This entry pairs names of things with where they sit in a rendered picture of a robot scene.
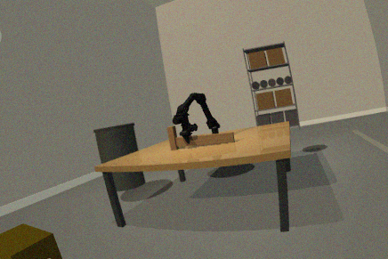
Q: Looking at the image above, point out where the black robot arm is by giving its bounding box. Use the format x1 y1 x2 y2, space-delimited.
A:
173 93 220 134

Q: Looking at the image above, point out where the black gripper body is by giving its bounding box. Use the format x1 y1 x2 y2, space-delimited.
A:
180 122 194 136

